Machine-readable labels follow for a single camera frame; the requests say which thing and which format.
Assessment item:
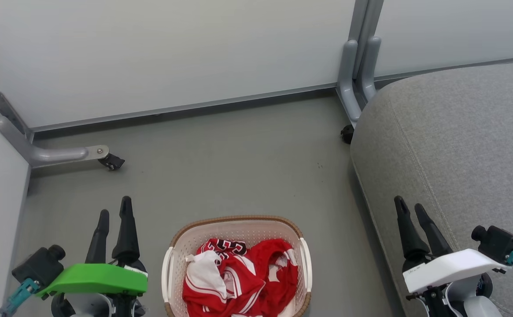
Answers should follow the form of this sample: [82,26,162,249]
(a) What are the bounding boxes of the white laundry basket brown rim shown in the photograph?
[162,215,313,317]

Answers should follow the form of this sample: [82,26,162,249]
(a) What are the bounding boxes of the grey partition foot silver plate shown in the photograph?
[0,115,110,169]

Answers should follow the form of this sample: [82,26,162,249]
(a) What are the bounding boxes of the long grey curved partition foot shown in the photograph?
[336,40,363,128]

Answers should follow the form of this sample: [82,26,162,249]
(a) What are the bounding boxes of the short grey curved partition foot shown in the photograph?
[357,36,382,103]

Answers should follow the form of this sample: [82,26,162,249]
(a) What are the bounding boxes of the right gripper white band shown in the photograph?
[395,196,512,317]

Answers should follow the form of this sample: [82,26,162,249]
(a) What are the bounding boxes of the left camera cable teal plug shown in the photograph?
[0,278,41,317]

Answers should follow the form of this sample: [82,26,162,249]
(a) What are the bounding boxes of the red white sports shorts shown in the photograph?
[245,239,299,317]

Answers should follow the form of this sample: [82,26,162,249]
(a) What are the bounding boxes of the red white basketball jersey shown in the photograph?
[182,238,268,317]

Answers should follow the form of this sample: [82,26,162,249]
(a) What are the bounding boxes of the grey double partition post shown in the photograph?
[351,0,384,80]

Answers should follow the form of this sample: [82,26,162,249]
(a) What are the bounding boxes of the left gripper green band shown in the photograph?
[36,196,148,317]

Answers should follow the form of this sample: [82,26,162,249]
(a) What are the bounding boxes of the grey fabric sofa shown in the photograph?
[350,59,513,317]

